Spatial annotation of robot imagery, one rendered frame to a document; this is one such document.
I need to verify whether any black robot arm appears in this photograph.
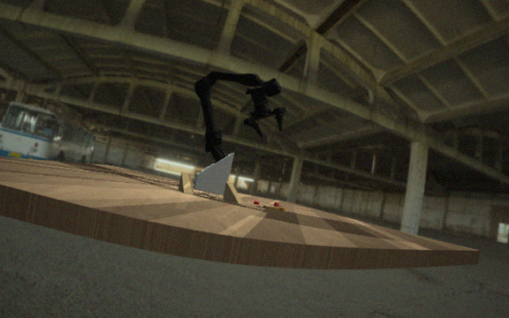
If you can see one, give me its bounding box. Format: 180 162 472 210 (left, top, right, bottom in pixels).
194 71 282 163

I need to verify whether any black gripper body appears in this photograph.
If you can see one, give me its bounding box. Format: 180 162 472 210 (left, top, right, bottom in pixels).
244 99 286 125

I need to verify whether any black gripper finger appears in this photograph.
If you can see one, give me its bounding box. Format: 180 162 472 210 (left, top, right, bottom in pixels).
249 122 262 138
275 113 285 131

